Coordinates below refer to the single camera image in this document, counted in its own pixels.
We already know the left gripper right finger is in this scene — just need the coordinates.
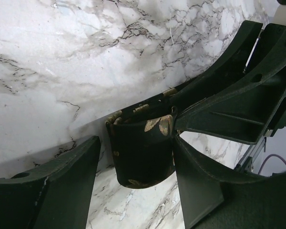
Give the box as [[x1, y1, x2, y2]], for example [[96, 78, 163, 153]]
[[173, 136, 286, 229]]

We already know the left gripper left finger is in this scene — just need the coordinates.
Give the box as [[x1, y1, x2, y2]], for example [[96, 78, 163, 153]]
[[0, 136, 101, 229]]

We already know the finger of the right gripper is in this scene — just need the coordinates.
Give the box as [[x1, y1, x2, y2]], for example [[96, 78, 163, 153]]
[[175, 23, 286, 144], [171, 21, 263, 105]]

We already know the black floral necktie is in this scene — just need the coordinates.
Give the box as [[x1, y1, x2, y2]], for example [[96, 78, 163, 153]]
[[105, 88, 177, 189]]

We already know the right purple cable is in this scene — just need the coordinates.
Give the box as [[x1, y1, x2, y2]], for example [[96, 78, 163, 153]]
[[258, 154, 286, 176]]

